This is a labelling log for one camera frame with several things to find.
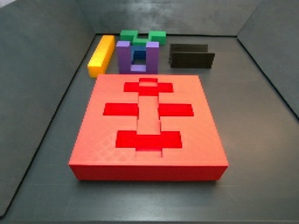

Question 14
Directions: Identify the purple U-shaped block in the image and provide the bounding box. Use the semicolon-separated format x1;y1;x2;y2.
116;40;160;74

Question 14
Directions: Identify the red board with cutouts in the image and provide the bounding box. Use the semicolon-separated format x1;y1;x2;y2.
69;74;229;181

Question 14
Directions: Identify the yellow long block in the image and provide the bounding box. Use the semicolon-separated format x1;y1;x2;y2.
88;35;114;78

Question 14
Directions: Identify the blue square block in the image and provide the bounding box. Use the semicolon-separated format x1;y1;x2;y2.
130;45;145;65

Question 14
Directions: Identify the green stepped block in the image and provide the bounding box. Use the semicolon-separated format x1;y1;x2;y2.
120;30;165;46

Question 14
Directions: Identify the black angle bracket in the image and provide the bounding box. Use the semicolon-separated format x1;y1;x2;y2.
169;44;214;69

